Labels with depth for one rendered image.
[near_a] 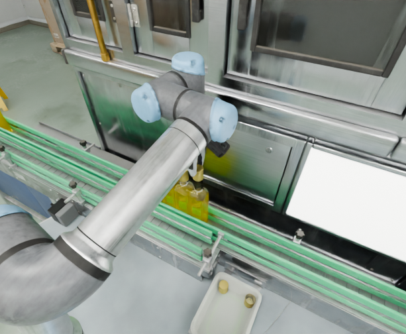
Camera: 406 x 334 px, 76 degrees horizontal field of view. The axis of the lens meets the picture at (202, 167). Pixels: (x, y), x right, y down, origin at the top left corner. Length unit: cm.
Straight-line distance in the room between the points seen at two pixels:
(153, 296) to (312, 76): 90
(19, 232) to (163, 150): 25
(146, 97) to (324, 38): 42
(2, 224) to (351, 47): 74
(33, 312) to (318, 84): 71
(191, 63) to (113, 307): 88
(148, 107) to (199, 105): 11
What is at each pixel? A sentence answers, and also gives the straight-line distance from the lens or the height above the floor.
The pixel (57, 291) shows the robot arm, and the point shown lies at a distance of 42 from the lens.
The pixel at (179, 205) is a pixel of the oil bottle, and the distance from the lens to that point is 98.
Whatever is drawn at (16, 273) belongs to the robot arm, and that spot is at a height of 144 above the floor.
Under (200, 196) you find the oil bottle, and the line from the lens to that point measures 88.
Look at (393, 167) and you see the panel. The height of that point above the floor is 132.
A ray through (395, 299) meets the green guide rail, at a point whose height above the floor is 91.
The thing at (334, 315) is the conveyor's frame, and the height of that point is 82.
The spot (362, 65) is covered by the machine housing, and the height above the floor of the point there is 153.
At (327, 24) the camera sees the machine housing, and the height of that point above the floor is 160.
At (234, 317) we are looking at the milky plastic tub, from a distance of 105.
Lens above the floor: 178
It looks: 45 degrees down
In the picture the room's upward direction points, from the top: straight up
